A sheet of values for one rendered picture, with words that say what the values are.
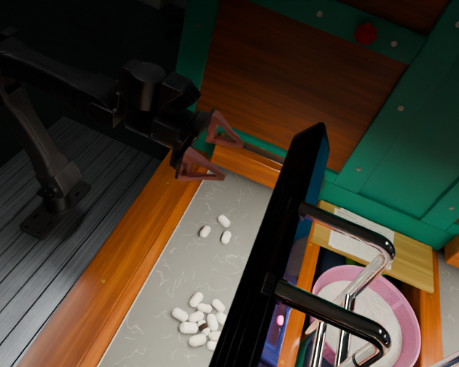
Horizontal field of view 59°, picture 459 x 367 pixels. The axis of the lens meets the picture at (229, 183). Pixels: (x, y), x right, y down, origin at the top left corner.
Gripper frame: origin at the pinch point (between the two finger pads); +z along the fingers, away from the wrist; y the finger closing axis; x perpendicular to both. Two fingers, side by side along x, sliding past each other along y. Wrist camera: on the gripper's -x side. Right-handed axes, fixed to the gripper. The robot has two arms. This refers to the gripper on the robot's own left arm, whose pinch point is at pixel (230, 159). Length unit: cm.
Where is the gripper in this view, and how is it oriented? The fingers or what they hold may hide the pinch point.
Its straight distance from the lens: 71.4
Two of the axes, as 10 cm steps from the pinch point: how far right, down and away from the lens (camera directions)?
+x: -2.5, 6.5, 7.2
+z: 9.0, 4.2, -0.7
